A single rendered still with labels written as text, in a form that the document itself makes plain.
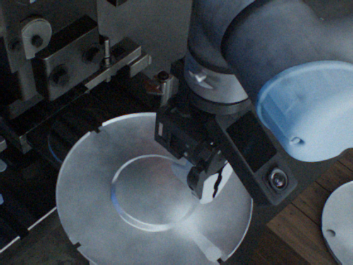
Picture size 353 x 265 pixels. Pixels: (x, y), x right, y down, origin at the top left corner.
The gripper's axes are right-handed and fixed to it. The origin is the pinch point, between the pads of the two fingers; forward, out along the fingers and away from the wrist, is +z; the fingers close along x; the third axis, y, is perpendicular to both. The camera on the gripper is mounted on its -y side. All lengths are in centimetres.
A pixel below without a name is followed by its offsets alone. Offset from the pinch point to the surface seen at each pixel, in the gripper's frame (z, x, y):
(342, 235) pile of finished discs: 51, -44, -12
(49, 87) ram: -4.7, 5.1, 25.2
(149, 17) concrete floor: 87, -97, 102
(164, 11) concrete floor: 87, -104, 100
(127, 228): 9.3, 7.1, 7.8
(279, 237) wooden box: 53, -33, -2
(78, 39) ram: -9.8, -0.5, 25.1
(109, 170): 8.9, 2.2, 16.7
